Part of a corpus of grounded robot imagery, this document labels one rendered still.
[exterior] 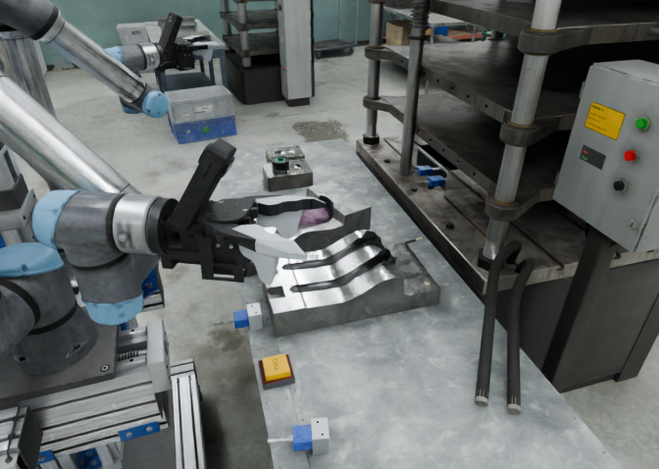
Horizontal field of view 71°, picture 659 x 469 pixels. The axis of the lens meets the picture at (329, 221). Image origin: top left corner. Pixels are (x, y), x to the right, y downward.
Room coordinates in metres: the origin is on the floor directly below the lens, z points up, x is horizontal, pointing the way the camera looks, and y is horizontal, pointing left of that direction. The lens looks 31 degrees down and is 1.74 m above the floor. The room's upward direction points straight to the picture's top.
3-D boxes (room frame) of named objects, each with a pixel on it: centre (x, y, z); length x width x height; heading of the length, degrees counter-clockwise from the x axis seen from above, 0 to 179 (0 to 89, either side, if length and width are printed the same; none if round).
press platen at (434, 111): (1.92, -0.74, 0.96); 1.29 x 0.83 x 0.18; 16
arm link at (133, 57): (1.42, 0.61, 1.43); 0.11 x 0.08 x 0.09; 134
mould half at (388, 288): (1.12, -0.05, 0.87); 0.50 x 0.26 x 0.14; 106
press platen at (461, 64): (1.92, -0.74, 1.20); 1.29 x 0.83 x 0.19; 16
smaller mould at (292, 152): (2.09, 0.22, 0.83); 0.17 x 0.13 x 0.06; 106
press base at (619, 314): (1.93, -0.73, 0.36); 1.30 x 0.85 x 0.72; 16
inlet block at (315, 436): (0.61, 0.07, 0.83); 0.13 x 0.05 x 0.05; 95
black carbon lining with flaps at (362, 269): (1.13, -0.04, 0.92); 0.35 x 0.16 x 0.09; 106
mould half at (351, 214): (1.44, 0.13, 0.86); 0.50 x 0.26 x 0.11; 123
